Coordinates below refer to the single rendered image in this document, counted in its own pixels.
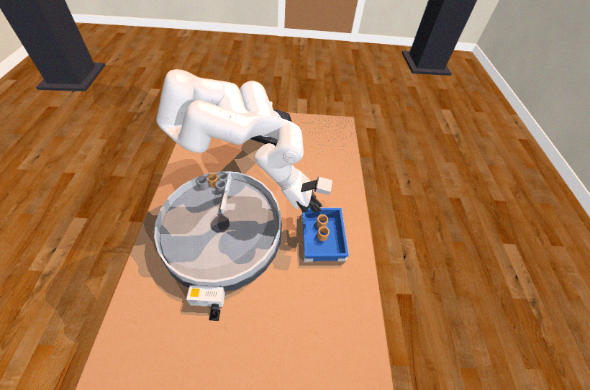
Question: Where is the blue tray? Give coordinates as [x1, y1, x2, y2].
[301, 208, 349, 262]

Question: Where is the bronze bushing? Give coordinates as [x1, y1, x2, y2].
[207, 173, 218, 187]
[317, 227, 329, 241]
[317, 214, 328, 228]

